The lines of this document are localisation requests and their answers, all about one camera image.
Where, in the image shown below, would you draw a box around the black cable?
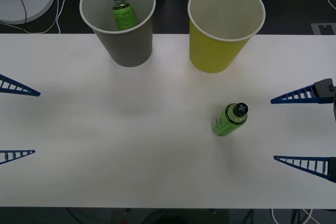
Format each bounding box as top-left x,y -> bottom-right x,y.
0,0 -> 28,23

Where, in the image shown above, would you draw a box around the grey plastic bin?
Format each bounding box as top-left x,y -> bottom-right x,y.
79,0 -> 156,68

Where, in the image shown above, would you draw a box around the grey floor plate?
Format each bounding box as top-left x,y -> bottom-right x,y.
311,23 -> 336,36

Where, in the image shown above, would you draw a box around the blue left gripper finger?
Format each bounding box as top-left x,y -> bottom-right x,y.
0,150 -> 36,166
0,73 -> 41,97

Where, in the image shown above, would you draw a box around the green bottle taped black cap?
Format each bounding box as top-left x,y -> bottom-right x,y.
212,102 -> 249,137

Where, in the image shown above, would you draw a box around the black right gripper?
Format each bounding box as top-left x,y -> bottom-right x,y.
270,78 -> 336,184

